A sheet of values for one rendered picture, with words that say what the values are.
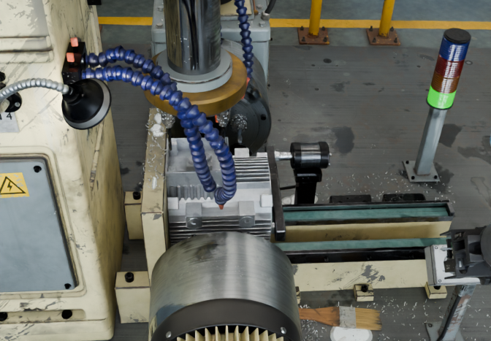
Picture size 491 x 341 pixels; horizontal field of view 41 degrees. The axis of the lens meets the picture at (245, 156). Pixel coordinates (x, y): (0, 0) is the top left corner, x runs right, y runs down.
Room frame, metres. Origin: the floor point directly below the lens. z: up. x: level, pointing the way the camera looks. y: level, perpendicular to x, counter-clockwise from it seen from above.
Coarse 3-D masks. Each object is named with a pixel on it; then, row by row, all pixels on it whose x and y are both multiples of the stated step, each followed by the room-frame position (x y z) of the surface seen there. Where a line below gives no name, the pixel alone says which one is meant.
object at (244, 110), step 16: (224, 48) 1.29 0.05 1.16; (240, 48) 1.31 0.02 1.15; (256, 64) 1.29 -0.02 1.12; (256, 80) 1.22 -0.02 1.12; (256, 96) 1.16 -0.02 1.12; (240, 112) 1.15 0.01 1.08; (256, 112) 1.16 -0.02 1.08; (176, 128) 1.14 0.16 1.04; (240, 128) 1.12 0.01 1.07; (256, 128) 1.16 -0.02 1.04; (240, 144) 1.07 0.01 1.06; (256, 144) 1.16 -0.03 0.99
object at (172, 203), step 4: (256, 156) 1.00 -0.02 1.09; (176, 196) 0.88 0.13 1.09; (260, 196) 0.89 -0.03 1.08; (264, 196) 0.88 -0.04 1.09; (268, 196) 0.88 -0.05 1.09; (272, 196) 0.89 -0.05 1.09; (168, 200) 0.87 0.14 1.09; (172, 200) 0.87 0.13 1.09; (176, 200) 0.87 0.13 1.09; (260, 200) 0.89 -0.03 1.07; (264, 200) 0.88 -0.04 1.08; (268, 200) 0.88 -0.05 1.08; (272, 200) 0.88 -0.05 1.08; (168, 204) 0.86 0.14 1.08; (172, 204) 0.86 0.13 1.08; (176, 204) 0.86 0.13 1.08; (264, 204) 0.87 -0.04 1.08; (268, 204) 0.87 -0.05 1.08; (272, 204) 0.87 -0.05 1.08; (168, 208) 0.86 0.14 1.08; (172, 208) 0.86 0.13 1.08; (176, 208) 0.86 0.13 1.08
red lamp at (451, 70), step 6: (438, 54) 1.29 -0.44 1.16; (438, 60) 1.28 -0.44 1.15; (444, 60) 1.26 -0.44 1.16; (462, 60) 1.26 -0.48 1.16; (438, 66) 1.27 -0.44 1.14; (444, 66) 1.26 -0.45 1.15; (450, 66) 1.25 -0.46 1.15; (456, 66) 1.25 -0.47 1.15; (462, 66) 1.26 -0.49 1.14; (438, 72) 1.27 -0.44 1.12; (444, 72) 1.26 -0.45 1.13; (450, 72) 1.25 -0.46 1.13; (456, 72) 1.26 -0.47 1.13
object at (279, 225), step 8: (264, 152) 1.10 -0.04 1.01; (272, 152) 1.08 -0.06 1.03; (272, 160) 1.06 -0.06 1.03; (272, 168) 1.03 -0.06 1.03; (272, 176) 1.01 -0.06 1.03; (272, 184) 0.98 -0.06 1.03; (272, 192) 0.96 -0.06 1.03; (280, 192) 0.96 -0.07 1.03; (280, 200) 0.93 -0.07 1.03; (272, 208) 0.92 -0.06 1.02; (280, 208) 0.91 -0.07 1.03; (280, 216) 0.89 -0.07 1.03; (272, 224) 0.87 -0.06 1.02; (280, 224) 0.87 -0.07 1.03; (272, 232) 0.87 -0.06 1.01; (280, 232) 0.85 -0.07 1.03; (280, 240) 0.85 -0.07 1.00
